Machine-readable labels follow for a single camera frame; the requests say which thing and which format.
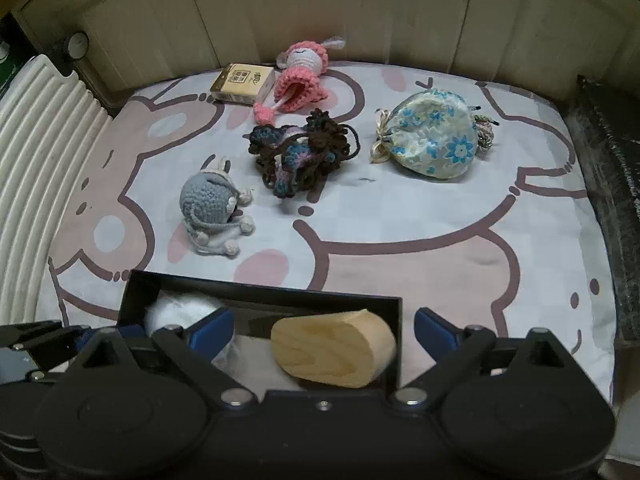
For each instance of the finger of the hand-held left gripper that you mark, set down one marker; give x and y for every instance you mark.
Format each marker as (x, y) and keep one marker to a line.
(42, 371)
(45, 337)

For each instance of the round white dial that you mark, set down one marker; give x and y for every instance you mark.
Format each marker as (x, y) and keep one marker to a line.
(77, 45)

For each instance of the white fluffy ball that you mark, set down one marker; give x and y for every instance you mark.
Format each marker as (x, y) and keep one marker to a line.
(170, 310)

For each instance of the green and white box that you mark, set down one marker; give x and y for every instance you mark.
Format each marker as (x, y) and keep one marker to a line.
(7, 60)

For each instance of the yellow card box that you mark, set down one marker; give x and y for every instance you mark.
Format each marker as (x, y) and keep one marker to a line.
(242, 82)

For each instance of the printed cartoon blanket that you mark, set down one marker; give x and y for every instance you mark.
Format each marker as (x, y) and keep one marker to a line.
(400, 220)

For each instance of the cream cabinet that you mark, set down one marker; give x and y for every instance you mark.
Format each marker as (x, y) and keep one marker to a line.
(350, 0)

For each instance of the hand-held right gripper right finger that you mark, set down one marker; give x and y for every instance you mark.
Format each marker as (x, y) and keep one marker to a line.
(435, 332)

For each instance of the black speckled cushion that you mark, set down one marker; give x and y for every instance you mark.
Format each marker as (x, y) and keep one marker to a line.
(610, 160)

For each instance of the grey crochet bunny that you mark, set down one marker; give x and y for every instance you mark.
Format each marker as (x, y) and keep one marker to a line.
(210, 200)

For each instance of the black box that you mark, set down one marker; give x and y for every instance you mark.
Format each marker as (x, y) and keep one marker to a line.
(250, 287)

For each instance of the dark brown crochet yarn piece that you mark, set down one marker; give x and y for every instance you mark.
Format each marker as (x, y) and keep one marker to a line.
(305, 152)

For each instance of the white ribbed quilt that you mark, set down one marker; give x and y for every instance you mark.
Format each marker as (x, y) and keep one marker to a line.
(40, 160)

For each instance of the wooden block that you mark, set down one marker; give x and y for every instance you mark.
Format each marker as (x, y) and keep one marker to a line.
(325, 350)

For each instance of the pink crochet doll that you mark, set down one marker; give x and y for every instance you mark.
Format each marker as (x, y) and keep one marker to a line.
(297, 82)

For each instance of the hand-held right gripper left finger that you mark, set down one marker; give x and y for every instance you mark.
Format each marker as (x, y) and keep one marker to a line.
(212, 330)

